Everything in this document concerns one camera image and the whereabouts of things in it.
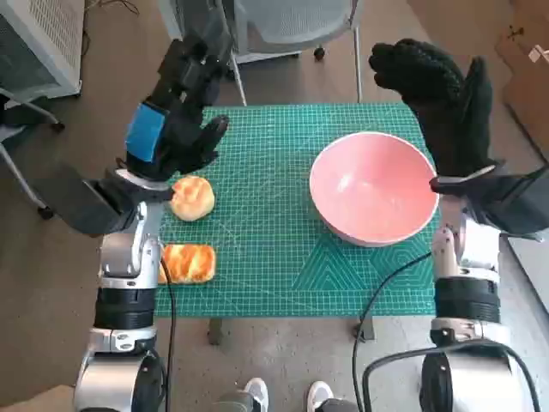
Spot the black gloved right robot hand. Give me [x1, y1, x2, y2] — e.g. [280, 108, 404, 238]
[368, 38, 498, 177]

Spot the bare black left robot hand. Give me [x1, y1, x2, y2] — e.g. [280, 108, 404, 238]
[114, 36, 231, 184]

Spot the round toy bread bun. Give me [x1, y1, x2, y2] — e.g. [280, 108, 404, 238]
[170, 174, 216, 222]

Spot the pink bowl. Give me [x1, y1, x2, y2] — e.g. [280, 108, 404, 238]
[309, 131, 441, 248]

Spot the rectangular braided toy bread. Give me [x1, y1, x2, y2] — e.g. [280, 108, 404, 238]
[157, 243, 217, 285]

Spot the cardboard box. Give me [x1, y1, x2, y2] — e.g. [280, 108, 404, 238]
[495, 16, 549, 161]

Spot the green cutting mat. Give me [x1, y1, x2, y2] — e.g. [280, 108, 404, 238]
[152, 101, 443, 319]

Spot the white wheeled cabinet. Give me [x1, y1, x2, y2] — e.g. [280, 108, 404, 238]
[157, 0, 326, 66]

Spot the grey office chair base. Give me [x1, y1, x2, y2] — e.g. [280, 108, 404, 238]
[0, 88, 66, 221]

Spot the white perforated metal cabinet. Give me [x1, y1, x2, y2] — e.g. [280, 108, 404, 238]
[0, 0, 85, 100]

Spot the grey mesh chair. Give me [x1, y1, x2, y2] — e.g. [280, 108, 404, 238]
[230, 0, 364, 106]

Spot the white board panel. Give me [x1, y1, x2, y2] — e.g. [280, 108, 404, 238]
[508, 235, 549, 321]

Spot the white sneaker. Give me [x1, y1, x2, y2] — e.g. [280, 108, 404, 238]
[245, 377, 271, 412]
[305, 380, 335, 412]

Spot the person's leg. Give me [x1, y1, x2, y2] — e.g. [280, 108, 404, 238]
[319, 397, 358, 412]

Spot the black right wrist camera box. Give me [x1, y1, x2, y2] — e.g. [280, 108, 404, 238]
[469, 165, 549, 242]

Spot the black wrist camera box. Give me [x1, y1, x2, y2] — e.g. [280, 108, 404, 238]
[469, 165, 549, 242]
[33, 174, 145, 236]

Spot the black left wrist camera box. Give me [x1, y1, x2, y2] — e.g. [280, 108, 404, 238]
[33, 174, 145, 236]

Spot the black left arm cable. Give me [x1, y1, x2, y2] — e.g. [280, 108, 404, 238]
[160, 256, 178, 412]

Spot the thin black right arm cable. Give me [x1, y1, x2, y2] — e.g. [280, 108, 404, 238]
[352, 251, 433, 412]

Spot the grey table leg bracket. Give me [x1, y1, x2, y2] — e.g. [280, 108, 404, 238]
[353, 318, 377, 342]
[208, 318, 225, 346]

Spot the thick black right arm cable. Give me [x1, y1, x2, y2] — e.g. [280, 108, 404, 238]
[362, 342, 542, 412]

